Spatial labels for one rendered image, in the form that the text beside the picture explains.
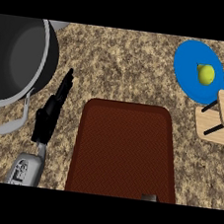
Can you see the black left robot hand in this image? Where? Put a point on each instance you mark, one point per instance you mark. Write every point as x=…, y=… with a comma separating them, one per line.
x=53, y=106

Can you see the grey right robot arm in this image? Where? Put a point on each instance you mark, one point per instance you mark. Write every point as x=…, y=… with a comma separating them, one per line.
x=148, y=197

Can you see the wooden tiered shelf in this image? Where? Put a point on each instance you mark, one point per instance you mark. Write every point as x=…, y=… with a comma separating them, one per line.
x=221, y=117

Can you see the yellow-green bell pepper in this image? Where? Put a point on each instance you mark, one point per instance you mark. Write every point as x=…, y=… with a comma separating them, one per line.
x=206, y=74

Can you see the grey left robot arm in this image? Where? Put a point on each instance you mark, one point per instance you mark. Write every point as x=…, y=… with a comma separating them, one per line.
x=25, y=169

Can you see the dark red tray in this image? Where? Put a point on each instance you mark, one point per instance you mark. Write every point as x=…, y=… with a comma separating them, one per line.
x=125, y=152

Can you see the blue plate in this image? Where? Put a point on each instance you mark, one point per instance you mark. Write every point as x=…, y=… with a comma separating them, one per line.
x=192, y=70

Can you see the large black cooking pot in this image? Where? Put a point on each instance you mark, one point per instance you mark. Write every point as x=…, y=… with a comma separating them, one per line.
x=18, y=56

